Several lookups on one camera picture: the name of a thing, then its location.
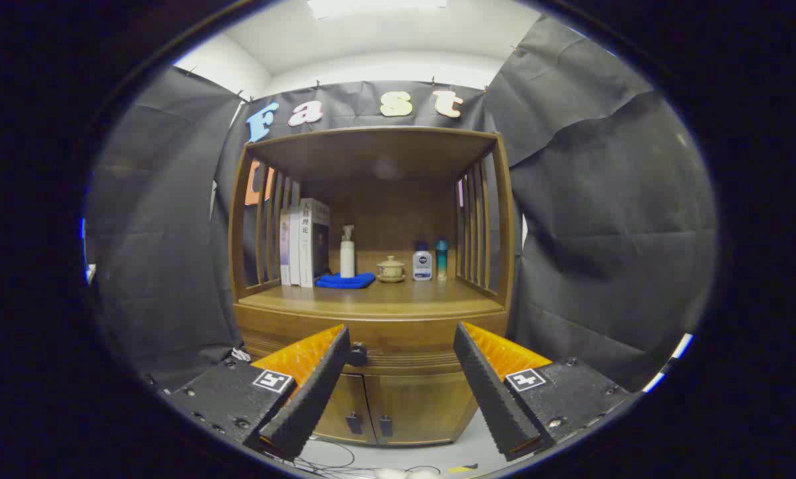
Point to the wooden cabinet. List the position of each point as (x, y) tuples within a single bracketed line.
[(371, 150)]

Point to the wooden drawer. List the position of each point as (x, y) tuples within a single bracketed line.
[(404, 339)]

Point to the teal bottle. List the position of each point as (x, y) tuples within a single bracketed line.
[(441, 263)]

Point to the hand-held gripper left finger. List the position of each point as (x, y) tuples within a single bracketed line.
[(318, 392)]

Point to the lilac book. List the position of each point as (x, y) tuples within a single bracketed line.
[(284, 249)]

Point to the blue cloth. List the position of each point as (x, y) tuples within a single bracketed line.
[(344, 281)]

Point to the black drawer knob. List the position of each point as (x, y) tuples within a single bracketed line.
[(358, 354)]

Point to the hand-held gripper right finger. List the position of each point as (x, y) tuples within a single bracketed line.
[(491, 392)]

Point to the white book with dark cover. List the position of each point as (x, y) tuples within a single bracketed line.
[(306, 246)]

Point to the wooden countertop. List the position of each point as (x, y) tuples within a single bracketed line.
[(424, 296)]

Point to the white pump bottle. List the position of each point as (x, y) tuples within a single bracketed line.
[(348, 259)]

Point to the lidded ceramic tea bowl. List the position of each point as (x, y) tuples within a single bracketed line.
[(391, 269)]

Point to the wooden cabinet door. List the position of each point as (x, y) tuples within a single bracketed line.
[(431, 406), (348, 402)]

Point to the white lotion bottle blue cap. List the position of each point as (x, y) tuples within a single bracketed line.
[(422, 266)]

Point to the yellow floor tape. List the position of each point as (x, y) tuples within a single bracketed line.
[(463, 468)]

